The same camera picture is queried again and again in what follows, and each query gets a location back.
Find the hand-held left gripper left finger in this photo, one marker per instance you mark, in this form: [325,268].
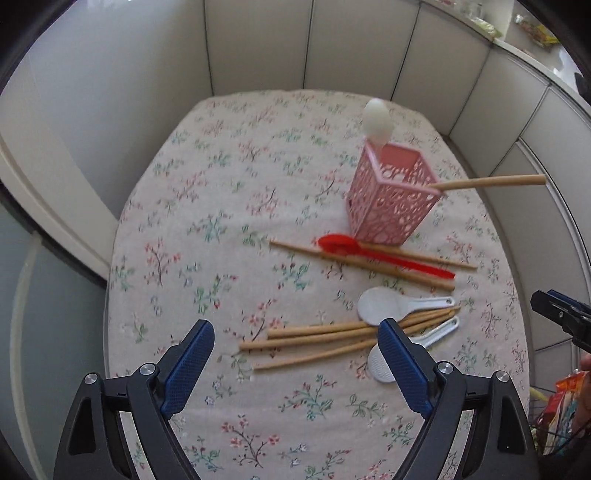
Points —
[187,369]

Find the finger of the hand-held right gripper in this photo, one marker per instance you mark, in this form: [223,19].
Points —
[565,311]

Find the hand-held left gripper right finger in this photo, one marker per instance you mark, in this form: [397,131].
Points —
[406,369]

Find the white rice spoon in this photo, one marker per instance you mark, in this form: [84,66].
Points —
[381,367]
[374,304]

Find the pink perforated utensil holder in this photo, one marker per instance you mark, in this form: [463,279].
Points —
[388,207]

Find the colourful snack bag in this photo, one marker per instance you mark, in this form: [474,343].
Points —
[561,397]

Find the red plastic spoon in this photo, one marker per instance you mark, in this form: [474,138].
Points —
[339,243]

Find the floral tablecloth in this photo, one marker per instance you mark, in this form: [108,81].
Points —
[231,184]

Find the tall white plastic spoon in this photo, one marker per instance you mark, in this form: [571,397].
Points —
[376,120]

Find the kitchen countertop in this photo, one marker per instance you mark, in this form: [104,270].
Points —
[531,57]

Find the yellow snack packet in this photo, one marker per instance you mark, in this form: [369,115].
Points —
[535,30]

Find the green vegetable bag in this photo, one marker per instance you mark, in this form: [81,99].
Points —
[485,25]

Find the white kitchen cabinets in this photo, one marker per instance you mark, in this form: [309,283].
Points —
[258,46]

